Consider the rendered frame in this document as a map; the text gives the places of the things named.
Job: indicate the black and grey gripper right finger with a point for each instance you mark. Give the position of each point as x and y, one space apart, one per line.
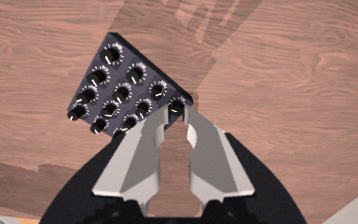
222 168

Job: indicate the dark grey knob box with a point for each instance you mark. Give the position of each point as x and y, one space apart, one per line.
124 72

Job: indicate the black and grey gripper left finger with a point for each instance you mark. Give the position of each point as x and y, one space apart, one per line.
128 168

